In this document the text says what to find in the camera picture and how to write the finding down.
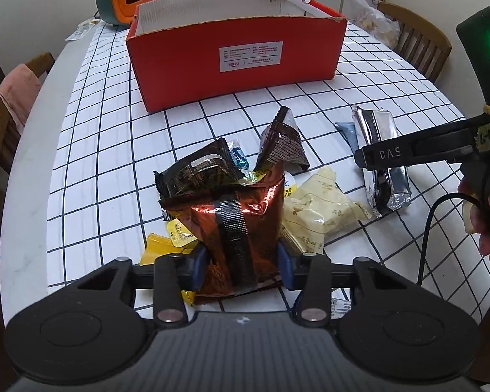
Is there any white printed packet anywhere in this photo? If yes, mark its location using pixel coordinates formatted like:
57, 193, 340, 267
331, 290, 354, 321

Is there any small clear wrapped packet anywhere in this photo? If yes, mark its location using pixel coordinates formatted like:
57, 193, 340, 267
65, 18, 101, 41

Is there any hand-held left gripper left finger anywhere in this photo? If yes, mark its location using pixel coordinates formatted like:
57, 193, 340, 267
71, 245, 209, 328

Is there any dark netted snack packet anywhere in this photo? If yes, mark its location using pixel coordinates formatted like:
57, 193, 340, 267
153, 138, 246, 209

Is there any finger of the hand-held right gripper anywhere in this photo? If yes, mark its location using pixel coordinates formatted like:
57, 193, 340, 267
354, 110, 490, 171

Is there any shiny brown snack bag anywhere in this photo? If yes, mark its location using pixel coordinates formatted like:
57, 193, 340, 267
159, 171, 286, 305

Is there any small yellow packet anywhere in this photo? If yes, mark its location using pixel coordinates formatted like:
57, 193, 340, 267
140, 234, 199, 266
165, 218, 197, 248

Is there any pink towel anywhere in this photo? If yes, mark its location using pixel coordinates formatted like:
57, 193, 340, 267
0, 63, 43, 135

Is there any pale yellow snack packet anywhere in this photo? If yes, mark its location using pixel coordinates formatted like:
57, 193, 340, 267
281, 196, 325, 256
296, 167, 374, 243

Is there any dark brown snack packet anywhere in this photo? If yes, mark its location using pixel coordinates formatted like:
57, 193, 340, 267
256, 106, 311, 172

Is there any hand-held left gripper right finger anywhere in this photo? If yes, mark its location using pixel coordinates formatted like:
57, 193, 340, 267
277, 241, 413, 328

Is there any black cable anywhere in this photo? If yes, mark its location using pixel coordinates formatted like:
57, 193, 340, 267
416, 193, 476, 286

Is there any clear plastic bag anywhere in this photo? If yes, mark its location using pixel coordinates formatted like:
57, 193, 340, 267
347, 0, 401, 47

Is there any silver foil snack packet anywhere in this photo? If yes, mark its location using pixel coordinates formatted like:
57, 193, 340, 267
351, 105, 412, 218

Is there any round white yellow jelly cup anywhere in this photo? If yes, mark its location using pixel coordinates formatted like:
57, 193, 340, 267
284, 171, 300, 199

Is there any blue wrapped candy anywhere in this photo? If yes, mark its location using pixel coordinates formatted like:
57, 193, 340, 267
228, 139, 251, 171

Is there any grey blue snack packet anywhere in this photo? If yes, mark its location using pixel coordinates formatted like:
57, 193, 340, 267
336, 122, 359, 153

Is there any red cardboard box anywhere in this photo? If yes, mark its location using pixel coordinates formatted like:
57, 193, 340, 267
126, 0, 348, 113

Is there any black checked white tablecloth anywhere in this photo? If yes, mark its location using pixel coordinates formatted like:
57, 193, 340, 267
47, 0, 480, 323

